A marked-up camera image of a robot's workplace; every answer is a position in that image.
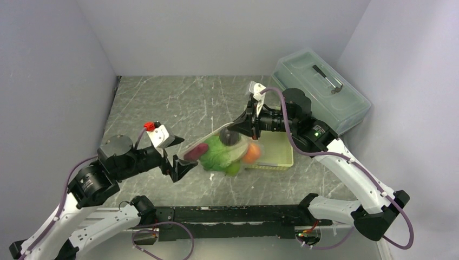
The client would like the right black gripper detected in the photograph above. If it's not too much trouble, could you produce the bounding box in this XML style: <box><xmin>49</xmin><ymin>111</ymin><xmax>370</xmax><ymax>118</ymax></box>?
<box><xmin>228</xmin><ymin>100</ymin><xmax>297</xmax><ymax>140</ymax></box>

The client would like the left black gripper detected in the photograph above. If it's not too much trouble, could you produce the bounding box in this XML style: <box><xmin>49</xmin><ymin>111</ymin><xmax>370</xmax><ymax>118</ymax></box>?
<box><xmin>116</xmin><ymin>135</ymin><xmax>199</xmax><ymax>180</ymax></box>

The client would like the purple eggplant toy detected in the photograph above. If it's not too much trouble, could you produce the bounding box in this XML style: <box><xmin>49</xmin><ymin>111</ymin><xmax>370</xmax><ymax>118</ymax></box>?
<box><xmin>183</xmin><ymin>143</ymin><xmax>208</xmax><ymax>161</ymax></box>

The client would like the dark purple mangosteen toy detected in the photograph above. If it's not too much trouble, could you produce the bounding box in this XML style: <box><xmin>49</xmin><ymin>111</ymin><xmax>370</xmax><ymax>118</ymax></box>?
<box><xmin>219</xmin><ymin>127</ymin><xmax>241</xmax><ymax>146</ymax></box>

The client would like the orange peach toy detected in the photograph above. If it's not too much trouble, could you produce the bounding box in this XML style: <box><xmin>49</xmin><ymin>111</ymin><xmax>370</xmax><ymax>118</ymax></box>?
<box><xmin>241</xmin><ymin>142</ymin><xmax>262</xmax><ymax>164</ymax></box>

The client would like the clear dotted zip bag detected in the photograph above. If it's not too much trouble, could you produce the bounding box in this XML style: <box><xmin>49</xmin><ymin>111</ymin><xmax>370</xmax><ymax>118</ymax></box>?
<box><xmin>178</xmin><ymin>123</ymin><xmax>264</xmax><ymax>177</ymax></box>

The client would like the green cabbage toy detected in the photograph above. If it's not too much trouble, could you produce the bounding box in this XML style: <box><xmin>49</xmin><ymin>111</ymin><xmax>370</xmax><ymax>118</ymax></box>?
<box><xmin>199</xmin><ymin>135</ymin><xmax>249</xmax><ymax>174</ymax></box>

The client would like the pale green plastic basket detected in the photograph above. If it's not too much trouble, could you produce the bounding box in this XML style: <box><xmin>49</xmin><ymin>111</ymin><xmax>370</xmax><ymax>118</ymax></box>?
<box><xmin>246</xmin><ymin>131</ymin><xmax>294</xmax><ymax>171</ymax></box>

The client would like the green toy apple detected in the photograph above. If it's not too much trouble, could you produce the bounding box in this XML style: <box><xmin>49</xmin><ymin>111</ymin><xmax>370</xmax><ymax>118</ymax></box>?
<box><xmin>225</xmin><ymin>161</ymin><xmax>241</xmax><ymax>177</ymax></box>

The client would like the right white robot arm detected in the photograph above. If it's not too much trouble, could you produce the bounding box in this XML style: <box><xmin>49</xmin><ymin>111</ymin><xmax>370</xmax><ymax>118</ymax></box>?
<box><xmin>229</xmin><ymin>83</ymin><xmax>414</xmax><ymax>249</ymax></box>

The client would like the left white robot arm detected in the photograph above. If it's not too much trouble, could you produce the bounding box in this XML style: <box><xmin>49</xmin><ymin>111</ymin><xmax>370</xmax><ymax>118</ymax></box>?
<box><xmin>9</xmin><ymin>135</ymin><xmax>196</xmax><ymax>259</ymax></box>

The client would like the clear lidded storage box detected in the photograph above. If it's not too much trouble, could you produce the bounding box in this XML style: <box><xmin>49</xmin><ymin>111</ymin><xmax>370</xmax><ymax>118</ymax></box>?
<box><xmin>272</xmin><ymin>48</ymin><xmax>371</xmax><ymax>135</ymax></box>

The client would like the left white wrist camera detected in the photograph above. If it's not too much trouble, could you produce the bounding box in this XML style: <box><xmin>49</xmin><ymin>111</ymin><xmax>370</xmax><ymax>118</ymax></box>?
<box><xmin>144</xmin><ymin>122</ymin><xmax>175</xmax><ymax>148</ymax></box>

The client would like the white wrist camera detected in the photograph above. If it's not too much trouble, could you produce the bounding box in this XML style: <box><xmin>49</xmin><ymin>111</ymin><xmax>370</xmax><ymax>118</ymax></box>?
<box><xmin>248</xmin><ymin>81</ymin><xmax>266</xmax><ymax>117</ymax></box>
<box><xmin>144</xmin><ymin>122</ymin><xmax>175</xmax><ymax>148</ymax></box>

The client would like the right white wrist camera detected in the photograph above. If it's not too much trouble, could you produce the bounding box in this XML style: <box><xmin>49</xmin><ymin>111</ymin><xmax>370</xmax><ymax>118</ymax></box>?
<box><xmin>248</xmin><ymin>81</ymin><xmax>266</xmax><ymax>117</ymax></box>

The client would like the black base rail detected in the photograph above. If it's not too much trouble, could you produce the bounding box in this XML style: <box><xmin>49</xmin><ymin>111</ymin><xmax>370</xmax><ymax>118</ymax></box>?
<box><xmin>146</xmin><ymin>205</ymin><xmax>314</xmax><ymax>242</ymax></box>

